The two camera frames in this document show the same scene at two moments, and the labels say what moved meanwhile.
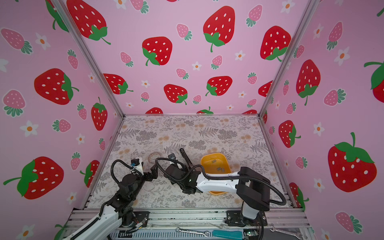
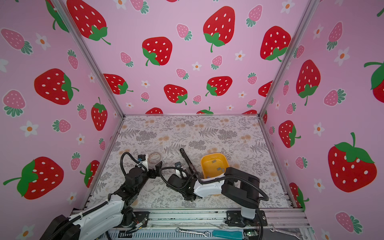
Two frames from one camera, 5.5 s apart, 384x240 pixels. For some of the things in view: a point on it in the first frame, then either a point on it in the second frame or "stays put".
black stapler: (188, 162) stays put
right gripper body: (184, 169) to (187, 179)
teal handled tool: (232, 235) stays put
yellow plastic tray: (215, 163) stays put
